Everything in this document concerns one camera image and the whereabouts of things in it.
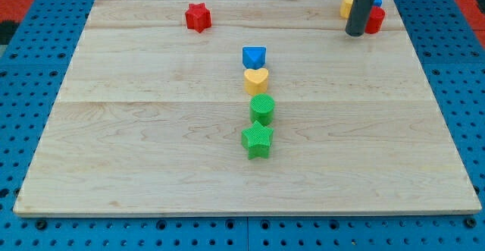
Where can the blue triangle block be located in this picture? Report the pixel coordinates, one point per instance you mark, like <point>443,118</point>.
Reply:
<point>253,57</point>

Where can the green star block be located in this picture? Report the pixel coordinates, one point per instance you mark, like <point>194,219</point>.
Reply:
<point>257,140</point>

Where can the red star block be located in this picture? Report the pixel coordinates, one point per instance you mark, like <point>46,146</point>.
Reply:
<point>198,17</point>

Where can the green cylinder block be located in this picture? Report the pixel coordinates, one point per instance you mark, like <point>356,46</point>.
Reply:
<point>261,109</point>

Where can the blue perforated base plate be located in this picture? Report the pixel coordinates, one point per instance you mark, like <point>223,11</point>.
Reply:
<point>36,61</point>

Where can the red cylinder block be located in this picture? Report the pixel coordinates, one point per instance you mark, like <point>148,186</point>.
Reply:
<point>375,20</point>

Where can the blue cube block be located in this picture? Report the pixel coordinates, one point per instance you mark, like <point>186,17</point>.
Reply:
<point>377,3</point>

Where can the yellow hexagon block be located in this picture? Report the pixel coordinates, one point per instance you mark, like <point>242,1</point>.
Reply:
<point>345,8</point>

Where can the grey cylindrical robot stick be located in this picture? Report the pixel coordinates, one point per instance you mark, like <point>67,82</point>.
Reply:
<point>358,17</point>

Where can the light wooden board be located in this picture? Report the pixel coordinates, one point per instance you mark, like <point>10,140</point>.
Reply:
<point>148,119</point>

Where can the yellow heart block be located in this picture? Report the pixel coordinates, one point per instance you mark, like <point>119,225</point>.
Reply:
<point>256,81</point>

